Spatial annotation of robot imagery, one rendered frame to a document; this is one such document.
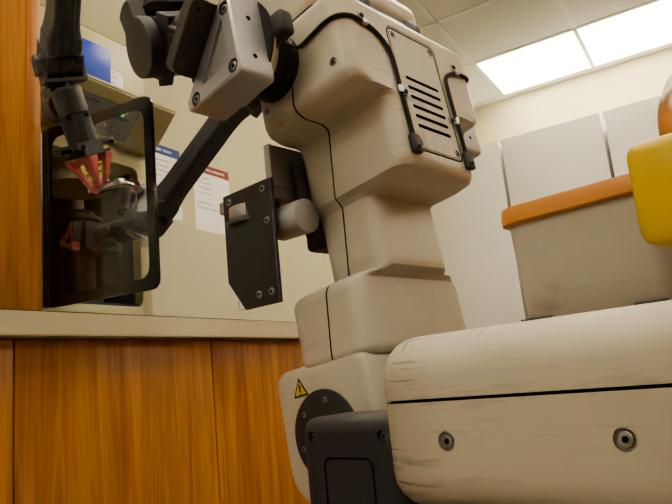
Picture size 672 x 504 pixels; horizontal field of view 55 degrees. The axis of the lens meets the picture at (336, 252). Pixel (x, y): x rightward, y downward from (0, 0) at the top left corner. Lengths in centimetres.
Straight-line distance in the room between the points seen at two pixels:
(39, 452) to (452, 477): 81
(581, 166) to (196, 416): 318
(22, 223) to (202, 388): 49
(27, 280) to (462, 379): 106
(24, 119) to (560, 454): 127
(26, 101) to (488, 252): 319
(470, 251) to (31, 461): 342
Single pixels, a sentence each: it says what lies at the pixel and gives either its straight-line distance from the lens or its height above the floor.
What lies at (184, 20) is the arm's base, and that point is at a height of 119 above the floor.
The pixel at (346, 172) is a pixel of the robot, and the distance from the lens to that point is 79.
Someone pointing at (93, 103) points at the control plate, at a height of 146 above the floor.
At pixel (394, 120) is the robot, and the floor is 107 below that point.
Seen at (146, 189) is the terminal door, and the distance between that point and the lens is 133.
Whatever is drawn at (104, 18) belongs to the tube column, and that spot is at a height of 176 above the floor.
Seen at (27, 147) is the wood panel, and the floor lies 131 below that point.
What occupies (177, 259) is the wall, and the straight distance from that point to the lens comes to 240.
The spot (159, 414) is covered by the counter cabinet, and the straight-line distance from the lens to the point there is 131.
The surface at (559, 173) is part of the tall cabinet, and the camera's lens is 414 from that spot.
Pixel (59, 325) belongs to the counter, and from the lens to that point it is 114.
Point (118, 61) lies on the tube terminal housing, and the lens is 184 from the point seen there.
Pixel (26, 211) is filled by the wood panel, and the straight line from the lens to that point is 141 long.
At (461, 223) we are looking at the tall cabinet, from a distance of 426.
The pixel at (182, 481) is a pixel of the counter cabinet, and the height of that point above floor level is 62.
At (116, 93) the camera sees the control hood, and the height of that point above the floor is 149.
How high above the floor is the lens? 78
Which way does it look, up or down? 11 degrees up
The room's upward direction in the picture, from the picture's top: 6 degrees counter-clockwise
